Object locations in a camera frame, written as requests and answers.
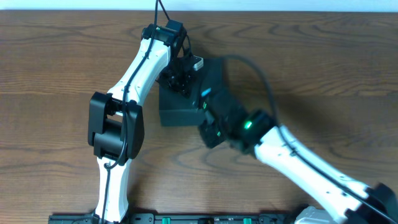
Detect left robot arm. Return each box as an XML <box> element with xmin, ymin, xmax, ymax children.
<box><xmin>88</xmin><ymin>20</ymin><xmax>203</xmax><ymax>223</ymax></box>

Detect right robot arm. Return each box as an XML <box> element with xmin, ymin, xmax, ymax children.
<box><xmin>197</xmin><ymin>88</ymin><xmax>397</xmax><ymax>223</ymax></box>

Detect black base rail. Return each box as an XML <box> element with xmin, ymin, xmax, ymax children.
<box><xmin>47</xmin><ymin>213</ymin><xmax>295</xmax><ymax>224</ymax></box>

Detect dark green lidded box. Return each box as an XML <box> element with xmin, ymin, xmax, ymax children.
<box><xmin>159</xmin><ymin>58</ymin><xmax>223</xmax><ymax>126</ymax></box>

